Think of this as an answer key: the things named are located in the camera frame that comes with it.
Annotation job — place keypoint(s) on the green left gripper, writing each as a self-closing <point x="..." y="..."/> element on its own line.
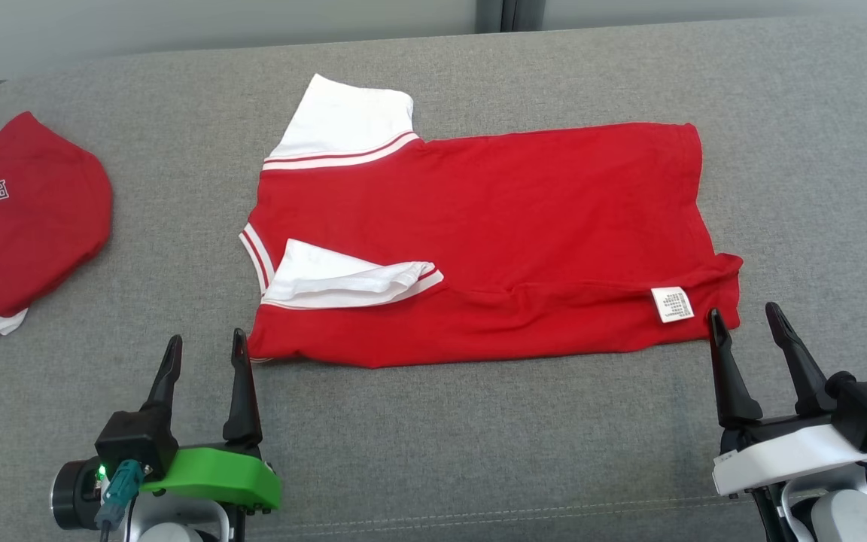
<point x="215" y="478"/>

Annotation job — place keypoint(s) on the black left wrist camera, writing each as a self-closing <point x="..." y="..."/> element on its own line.
<point x="132" y="440"/>

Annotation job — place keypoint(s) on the grey fabric sofa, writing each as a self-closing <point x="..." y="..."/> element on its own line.
<point x="479" y="452"/>

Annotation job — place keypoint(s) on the grey metal partition post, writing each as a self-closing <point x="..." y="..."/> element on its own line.
<point x="509" y="15"/>

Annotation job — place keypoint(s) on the red t-shirt with white sleeves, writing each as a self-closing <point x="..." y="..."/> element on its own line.
<point x="516" y="226"/>

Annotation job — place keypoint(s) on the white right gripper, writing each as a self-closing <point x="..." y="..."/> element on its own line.
<point x="787" y="455"/>

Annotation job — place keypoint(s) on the red shorts with white stripe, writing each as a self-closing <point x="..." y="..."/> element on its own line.
<point x="27" y="241"/>

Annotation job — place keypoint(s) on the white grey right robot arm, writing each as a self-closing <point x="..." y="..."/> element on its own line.
<point x="847" y="519"/>

